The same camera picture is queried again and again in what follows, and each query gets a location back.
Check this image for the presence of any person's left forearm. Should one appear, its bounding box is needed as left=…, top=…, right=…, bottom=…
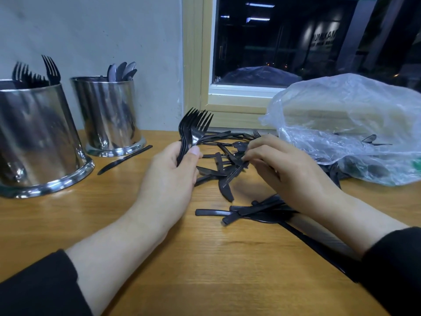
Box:
left=0, top=217, right=165, bottom=316

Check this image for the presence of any dark parked car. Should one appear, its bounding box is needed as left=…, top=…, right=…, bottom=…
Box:
left=217, top=65, right=303, bottom=88

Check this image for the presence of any clear plastic bag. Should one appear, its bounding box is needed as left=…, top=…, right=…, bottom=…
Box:
left=262, top=73, right=421, bottom=187

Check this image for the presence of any pile of black plastic cutlery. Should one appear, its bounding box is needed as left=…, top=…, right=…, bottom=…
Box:
left=194, top=127, right=361, bottom=282

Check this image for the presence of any person's right hand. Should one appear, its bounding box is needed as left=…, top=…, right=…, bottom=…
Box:
left=242, top=135, right=343, bottom=221

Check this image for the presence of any person's left hand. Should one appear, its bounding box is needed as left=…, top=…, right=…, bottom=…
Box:
left=128, top=141, right=201, bottom=237

